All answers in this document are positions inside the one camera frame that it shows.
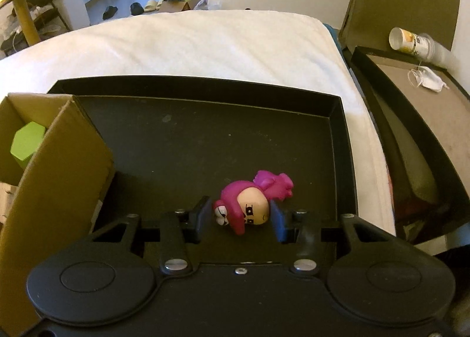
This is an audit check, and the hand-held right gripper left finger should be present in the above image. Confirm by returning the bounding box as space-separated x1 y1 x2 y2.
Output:
87 196 212 276

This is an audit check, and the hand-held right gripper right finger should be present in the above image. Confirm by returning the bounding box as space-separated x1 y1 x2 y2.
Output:
270 200 396 276

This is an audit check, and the pink hooded figurine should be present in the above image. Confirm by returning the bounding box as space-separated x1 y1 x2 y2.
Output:
212 170 295 237

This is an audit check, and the black tray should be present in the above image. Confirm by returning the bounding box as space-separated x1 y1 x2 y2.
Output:
47 75 359 265

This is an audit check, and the brown cardboard box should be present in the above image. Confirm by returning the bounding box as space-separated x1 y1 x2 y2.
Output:
0 92 115 337

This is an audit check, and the white blanket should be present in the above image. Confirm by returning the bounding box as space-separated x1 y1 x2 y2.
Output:
0 10 398 247

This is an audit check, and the green hexagonal block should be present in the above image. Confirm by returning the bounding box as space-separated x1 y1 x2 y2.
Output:
10 122 48 171

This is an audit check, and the white face mask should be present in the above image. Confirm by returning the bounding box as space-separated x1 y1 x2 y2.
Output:
407 65 450 94

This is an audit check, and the stack of paper cups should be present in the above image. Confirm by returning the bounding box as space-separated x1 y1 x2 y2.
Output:
389 26 451 63

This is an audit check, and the round table with gold rim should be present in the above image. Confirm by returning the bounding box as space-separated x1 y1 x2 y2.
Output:
0 0 71 46

